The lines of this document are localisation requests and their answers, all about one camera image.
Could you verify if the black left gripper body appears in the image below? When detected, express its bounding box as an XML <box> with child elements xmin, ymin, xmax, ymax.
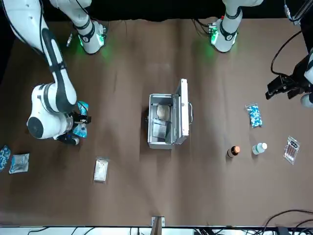
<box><xmin>281</xmin><ymin>56</ymin><xmax>311</xmax><ymax>93</ymax></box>

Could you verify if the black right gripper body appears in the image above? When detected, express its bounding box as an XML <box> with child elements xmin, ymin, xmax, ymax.
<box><xmin>69</xmin><ymin>111</ymin><xmax>92</xmax><ymax>125</ymax></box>

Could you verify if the blue cotton swab packet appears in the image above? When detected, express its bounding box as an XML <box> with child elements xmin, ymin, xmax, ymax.
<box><xmin>72</xmin><ymin>100</ymin><xmax>90</xmax><ymax>139</ymax></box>

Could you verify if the white gauze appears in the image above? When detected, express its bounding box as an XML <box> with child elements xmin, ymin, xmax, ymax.
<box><xmin>93</xmin><ymin>157</ymin><xmax>110</xmax><ymax>183</ymax></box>

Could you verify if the silver aluminium medicine case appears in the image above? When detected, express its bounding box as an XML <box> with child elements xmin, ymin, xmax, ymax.
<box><xmin>146</xmin><ymin>78</ymin><xmax>194</xmax><ymax>150</ymax></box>

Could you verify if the blue white capsule bag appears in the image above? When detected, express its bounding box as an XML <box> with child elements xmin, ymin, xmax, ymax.
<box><xmin>0</xmin><ymin>145</ymin><xmax>12</xmax><ymax>172</ymax></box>
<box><xmin>245</xmin><ymin>103</ymin><xmax>264</xmax><ymax>128</ymax></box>

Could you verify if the clear pack of brown vials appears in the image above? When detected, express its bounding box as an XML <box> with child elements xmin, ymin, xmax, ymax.
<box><xmin>283</xmin><ymin>136</ymin><xmax>301</xmax><ymax>165</ymax></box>

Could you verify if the white plastic bottle green label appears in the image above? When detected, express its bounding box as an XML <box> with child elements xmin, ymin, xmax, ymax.
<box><xmin>252</xmin><ymin>142</ymin><xmax>268</xmax><ymax>155</ymax></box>

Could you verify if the white blue surgical packet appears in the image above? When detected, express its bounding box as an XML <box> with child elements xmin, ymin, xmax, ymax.
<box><xmin>9</xmin><ymin>153</ymin><xmax>30</xmax><ymax>174</ymax></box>

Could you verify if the brown bottle with orange cap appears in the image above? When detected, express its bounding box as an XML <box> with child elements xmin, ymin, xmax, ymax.
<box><xmin>226</xmin><ymin>145</ymin><xmax>241</xmax><ymax>159</ymax></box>

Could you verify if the beige bandage roll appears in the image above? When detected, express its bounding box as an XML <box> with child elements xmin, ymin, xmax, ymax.
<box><xmin>156</xmin><ymin>104</ymin><xmax>171</xmax><ymax>120</ymax></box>

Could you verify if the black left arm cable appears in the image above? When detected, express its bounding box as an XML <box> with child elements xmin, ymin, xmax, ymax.
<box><xmin>270</xmin><ymin>30</ymin><xmax>305</xmax><ymax>76</ymax></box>

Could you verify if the hanging grey cable connector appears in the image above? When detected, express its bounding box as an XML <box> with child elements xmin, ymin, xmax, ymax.
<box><xmin>283</xmin><ymin>0</ymin><xmax>309</xmax><ymax>25</ymax></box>

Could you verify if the black left base cable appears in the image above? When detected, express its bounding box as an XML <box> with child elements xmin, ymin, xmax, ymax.
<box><xmin>193</xmin><ymin>18</ymin><xmax>213</xmax><ymax>34</ymax></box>

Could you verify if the black looping desk cable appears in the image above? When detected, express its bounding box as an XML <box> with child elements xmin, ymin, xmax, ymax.
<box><xmin>265</xmin><ymin>209</ymin><xmax>313</xmax><ymax>230</ymax></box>

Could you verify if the grey metal table bracket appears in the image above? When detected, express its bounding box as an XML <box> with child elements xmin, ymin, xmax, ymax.
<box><xmin>151</xmin><ymin>216</ymin><xmax>166</xmax><ymax>235</ymax></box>

